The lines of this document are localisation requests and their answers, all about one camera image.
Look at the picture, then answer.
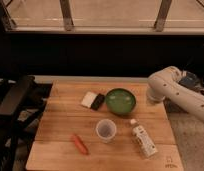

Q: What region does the green ceramic bowl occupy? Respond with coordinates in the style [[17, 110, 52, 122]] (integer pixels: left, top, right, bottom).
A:
[[105, 88, 136, 116]]

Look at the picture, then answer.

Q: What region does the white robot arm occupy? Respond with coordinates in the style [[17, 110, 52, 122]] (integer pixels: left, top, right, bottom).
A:
[[146, 66, 204, 123]]

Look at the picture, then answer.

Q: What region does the wooden cutting board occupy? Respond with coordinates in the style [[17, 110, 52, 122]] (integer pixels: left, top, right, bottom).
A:
[[26, 82, 183, 171]]

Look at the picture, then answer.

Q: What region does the clear plastic cup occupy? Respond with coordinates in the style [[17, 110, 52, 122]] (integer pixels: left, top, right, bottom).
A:
[[95, 119, 117, 143]]

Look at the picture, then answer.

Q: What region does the orange carrot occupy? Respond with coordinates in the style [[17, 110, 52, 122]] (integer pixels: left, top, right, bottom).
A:
[[72, 134, 89, 155]]

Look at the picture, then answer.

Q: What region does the white labelled bottle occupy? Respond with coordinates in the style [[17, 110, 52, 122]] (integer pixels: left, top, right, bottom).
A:
[[130, 119, 158, 157]]

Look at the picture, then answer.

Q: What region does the black folded stand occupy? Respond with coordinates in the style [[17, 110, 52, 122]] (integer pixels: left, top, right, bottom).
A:
[[0, 76, 46, 171]]

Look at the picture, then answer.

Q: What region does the round metal tin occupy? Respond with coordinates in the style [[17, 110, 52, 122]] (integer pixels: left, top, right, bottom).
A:
[[179, 71, 200, 89]]

